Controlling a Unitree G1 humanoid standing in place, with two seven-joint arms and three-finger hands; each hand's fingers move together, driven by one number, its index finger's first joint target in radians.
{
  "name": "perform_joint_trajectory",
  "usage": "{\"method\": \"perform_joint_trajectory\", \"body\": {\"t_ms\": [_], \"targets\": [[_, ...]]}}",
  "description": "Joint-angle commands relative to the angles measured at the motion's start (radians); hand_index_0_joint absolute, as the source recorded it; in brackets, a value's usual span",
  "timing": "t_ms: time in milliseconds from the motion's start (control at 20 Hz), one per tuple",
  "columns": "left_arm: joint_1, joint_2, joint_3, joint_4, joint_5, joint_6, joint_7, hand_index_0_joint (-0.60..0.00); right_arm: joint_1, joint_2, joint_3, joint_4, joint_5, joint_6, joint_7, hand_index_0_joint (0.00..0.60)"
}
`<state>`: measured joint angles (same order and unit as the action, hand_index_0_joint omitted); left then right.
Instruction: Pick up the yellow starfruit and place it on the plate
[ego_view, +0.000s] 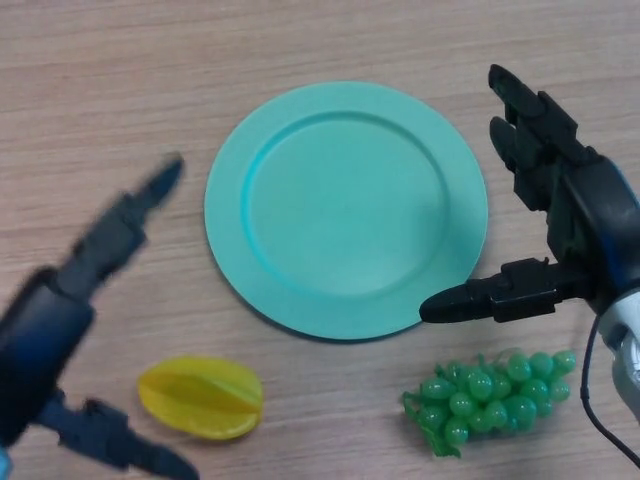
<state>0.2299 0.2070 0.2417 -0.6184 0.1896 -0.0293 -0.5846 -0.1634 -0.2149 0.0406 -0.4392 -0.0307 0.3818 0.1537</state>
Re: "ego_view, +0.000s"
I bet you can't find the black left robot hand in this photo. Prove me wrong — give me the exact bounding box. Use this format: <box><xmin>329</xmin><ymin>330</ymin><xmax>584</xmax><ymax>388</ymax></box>
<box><xmin>0</xmin><ymin>153</ymin><xmax>201</xmax><ymax>480</ymax></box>

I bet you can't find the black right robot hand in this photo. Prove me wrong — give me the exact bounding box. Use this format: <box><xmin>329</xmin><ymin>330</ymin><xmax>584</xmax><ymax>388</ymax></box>
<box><xmin>418</xmin><ymin>63</ymin><xmax>640</xmax><ymax>326</ymax></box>

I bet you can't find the yellow starfruit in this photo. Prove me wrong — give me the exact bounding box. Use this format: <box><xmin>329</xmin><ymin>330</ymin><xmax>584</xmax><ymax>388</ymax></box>
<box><xmin>137</xmin><ymin>354</ymin><xmax>265</xmax><ymax>442</ymax></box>

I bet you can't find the green round plate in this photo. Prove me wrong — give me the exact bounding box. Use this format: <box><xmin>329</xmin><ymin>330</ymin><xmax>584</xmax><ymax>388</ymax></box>
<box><xmin>203</xmin><ymin>79</ymin><xmax>489</xmax><ymax>343</ymax></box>

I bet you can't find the green grape bunch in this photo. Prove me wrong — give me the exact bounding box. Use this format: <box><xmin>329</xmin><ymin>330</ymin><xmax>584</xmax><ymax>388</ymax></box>
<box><xmin>400</xmin><ymin>348</ymin><xmax>578</xmax><ymax>459</ymax></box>

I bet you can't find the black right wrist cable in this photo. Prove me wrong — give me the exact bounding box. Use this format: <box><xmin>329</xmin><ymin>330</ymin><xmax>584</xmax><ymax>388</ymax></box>
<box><xmin>578</xmin><ymin>314</ymin><xmax>640</xmax><ymax>462</ymax></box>

